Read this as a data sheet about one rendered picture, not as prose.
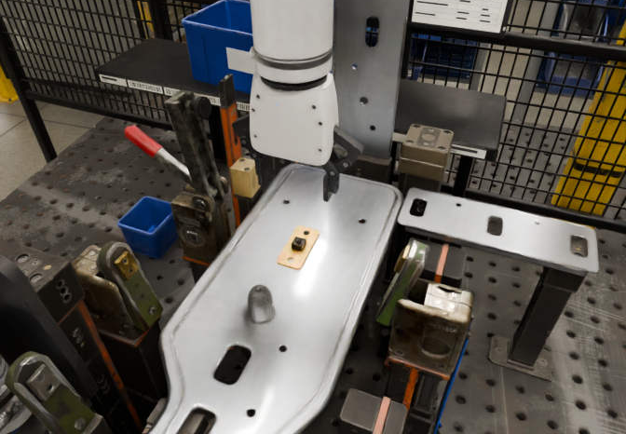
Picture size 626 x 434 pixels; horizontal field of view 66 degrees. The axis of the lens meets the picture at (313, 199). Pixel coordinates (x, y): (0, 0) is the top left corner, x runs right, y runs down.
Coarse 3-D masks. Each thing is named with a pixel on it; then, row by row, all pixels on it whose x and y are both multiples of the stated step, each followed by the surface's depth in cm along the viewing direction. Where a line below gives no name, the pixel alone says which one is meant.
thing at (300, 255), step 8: (296, 232) 73; (304, 232) 73; (312, 232) 73; (288, 240) 72; (304, 240) 70; (312, 240) 72; (288, 248) 71; (296, 248) 70; (304, 248) 71; (280, 256) 69; (288, 256) 69; (296, 256) 69; (304, 256) 69; (280, 264) 68; (288, 264) 68; (296, 264) 68
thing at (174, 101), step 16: (176, 96) 62; (192, 96) 63; (176, 112) 61; (192, 112) 62; (208, 112) 62; (176, 128) 63; (192, 128) 65; (192, 144) 64; (208, 144) 67; (192, 160) 66; (208, 160) 68; (192, 176) 68; (208, 176) 70; (208, 192) 69; (224, 192) 72
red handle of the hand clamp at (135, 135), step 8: (128, 128) 69; (136, 128) 69; (128, 136) 68; (136, 136) 68; (144, 136) 69; (136, 144) 69; (144, 144) 69; (152, 144) 69; (144, 152) 69; (152, 152) 69; (160, 152) 69; (160, 160) 70; (168, 160) 69; (176, 160) 70; (168, 168) 70; (176, 168) 69; (184, 168) 70; (184, 176) 70; (192, 184) 70; (216, 192) 71
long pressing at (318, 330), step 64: (320, 192) 81; (384, 192) 81; (256, 256) 70; (320, 256) 70; (384, 256) 71; (192, 320) 61; (320, 320) 61; (192, 384) 54; (256, 384) 54; (320, 384) 55
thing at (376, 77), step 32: (352, 0) 73; (384, 0) 71; (352, 32) 76; (384, 32) 74; (352, 64) 80; (384, 64) 77; (352, 96) 83; (384, 96) 81; (352, 128) 87; (384, 128) 84
